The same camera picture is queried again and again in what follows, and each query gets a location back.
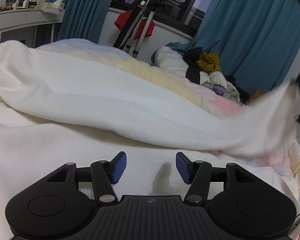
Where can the grey purple printed garment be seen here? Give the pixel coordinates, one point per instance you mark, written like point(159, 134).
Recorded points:
point(217, 82)

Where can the white padded jacket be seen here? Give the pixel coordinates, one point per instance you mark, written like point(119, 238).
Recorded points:
point(170, 61)

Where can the tissue box on dresser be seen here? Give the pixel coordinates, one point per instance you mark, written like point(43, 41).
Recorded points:
point(58, 4)

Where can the right blue curtain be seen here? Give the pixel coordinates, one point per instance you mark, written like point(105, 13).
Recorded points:
point(256, 40)

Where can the white sweatshirt garment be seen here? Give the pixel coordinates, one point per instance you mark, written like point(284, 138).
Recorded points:
point(56, 109)

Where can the pastel rainbow bed sheet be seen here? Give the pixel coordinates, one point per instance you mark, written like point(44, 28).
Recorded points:
point(285, 161)

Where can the black garment on pile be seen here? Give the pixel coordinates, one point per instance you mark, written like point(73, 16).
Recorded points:
point(194, 73)

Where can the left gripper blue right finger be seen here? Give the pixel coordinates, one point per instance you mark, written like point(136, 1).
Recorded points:
point(197, 175)

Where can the left blue curtain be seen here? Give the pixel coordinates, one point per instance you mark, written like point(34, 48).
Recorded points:
point(82, 19)

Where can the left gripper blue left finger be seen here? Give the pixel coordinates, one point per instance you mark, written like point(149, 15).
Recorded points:
point(105, 174)

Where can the blue curtain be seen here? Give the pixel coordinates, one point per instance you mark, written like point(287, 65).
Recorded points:
point(82, 19)
point(256, 40)

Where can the mustard yellow garment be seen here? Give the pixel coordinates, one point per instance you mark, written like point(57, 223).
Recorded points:
point(209, 62)

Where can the white dressing table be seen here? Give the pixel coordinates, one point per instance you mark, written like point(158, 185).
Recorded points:
point(22, 24)

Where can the brown paper shopping bag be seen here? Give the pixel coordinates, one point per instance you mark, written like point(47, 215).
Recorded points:
point(255, 95)

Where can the folded tripod stand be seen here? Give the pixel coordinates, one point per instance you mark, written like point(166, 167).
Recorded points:
point(134, 30)

